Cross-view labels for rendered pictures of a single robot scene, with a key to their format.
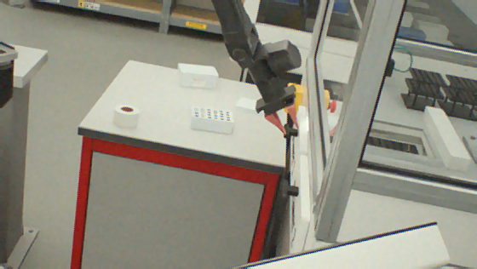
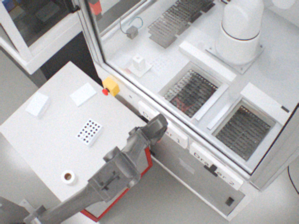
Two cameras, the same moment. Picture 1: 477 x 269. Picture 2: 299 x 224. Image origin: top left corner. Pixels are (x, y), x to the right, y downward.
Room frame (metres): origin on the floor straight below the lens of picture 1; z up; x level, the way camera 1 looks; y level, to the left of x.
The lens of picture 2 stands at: (1.09, 0.30, 2.29)
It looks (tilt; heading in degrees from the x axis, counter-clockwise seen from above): 63 degrees down; 322
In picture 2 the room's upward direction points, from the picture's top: 10 degrees counter-clockwise
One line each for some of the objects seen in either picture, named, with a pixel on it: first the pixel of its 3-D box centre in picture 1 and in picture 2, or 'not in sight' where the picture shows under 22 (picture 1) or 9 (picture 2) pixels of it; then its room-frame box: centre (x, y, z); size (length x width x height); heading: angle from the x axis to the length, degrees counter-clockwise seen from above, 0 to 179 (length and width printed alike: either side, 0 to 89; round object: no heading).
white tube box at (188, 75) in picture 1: (197, 76); (38, 105); (2.18, 0.18, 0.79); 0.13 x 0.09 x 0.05; 107
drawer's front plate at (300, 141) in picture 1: (298, 145); (162, 124); (1.57, -0.15, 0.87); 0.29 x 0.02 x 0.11; 0
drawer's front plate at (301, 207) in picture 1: (299, 205); (215, 166); (1.25, -0.15, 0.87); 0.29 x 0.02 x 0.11; 0
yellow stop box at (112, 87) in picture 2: (292, 98); (110, 87); (1.90, -0.13, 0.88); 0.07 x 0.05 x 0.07; 0
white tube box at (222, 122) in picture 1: (211, 119); (89, 133); (1.85, 0.09, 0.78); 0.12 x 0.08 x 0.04; 99
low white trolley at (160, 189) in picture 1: (180, 208); (84, 151); (1.98, 0.15, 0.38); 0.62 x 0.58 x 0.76; 0
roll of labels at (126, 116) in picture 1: (126, 116); (69, 177); (1.75, 0.33, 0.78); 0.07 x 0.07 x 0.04
